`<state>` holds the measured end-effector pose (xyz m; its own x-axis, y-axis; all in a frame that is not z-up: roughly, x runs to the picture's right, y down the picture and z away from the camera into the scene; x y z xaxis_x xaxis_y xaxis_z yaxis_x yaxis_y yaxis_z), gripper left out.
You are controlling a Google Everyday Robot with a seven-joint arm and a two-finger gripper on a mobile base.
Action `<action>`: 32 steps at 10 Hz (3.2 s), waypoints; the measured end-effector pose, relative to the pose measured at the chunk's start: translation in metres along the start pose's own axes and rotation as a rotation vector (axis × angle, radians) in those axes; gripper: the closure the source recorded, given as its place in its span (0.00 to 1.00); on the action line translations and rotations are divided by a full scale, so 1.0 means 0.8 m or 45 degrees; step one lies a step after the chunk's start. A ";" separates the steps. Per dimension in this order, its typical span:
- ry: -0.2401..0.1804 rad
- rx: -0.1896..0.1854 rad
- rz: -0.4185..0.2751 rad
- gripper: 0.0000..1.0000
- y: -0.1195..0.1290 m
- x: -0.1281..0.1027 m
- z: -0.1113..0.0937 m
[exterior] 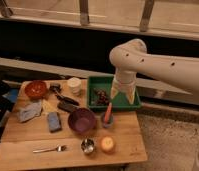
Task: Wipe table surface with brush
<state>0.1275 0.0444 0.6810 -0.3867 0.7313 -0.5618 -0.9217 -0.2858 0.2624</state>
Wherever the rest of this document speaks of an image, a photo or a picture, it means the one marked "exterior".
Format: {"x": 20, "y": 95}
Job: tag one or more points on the purple bowl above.
{"x": 82, "y": 120}

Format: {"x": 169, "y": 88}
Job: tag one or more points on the blue sponge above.
{"x": 54, "y": 122}

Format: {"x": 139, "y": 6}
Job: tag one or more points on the green plastic tray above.
{"x": 104, "y": 84}

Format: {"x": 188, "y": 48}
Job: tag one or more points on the small cup holding carrot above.
{"x": 104, "y": 123}

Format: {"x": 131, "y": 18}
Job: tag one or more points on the orange round fruit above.
{"x": 107, "y": 144}

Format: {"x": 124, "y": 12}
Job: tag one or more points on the white cylindrical cup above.
{"x": 74, "y": 85}

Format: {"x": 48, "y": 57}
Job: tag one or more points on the dark grapes bunch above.
{"x": 102, "y": 97}

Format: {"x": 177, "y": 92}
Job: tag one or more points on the dark rectangular block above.
{"x": 66, "y": 107}

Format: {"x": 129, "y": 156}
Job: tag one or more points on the black brush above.
{"x": 56, "y": 89}

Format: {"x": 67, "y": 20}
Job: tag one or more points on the metal spoon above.
{"x": 57, "y": 149}

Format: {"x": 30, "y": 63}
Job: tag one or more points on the red-orange bowl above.
{"x": 36, "y": 89}

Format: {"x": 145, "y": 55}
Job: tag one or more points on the orange carrot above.
{"x": 108, "y": 113}

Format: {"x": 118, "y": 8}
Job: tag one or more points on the blue object beside table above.
{"x": 12, "y": 95}

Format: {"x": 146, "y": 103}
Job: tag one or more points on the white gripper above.
{"x": 124, "y": 78}

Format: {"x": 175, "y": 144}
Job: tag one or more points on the small metal cup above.
{"x": 87, "y": 146}

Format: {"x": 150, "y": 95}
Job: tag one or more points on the yellow sponge piece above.
{"x": 47, "y": 107}

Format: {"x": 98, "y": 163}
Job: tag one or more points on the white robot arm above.
{"x": 131, "y": 58}

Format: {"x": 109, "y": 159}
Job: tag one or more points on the grey crumpled cloth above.
{"x": 30, "y": 111}

